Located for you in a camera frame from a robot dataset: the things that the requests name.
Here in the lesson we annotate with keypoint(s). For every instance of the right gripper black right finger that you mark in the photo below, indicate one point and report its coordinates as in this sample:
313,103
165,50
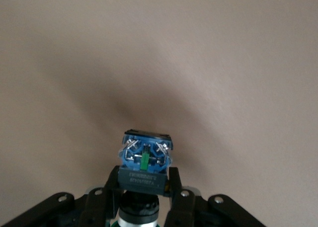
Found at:
198,212

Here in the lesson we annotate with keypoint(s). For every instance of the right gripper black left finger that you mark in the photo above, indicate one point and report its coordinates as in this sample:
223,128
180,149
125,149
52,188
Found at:
82,212

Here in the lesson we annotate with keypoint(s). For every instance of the green push button switch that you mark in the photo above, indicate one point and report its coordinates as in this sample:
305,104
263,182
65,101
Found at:
144,157

